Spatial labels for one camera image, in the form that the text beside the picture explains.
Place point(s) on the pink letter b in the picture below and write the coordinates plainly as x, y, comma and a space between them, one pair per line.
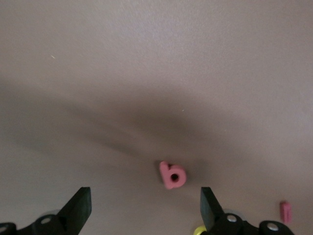
166, 176

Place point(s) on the yellow letter u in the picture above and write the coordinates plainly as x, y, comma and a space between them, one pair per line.
198, 231

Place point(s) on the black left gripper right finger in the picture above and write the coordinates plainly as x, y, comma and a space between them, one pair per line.
211, 210

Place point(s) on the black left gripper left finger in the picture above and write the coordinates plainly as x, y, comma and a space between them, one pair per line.
78, 210

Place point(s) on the red letter l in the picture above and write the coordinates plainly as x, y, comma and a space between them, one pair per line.
285, 211

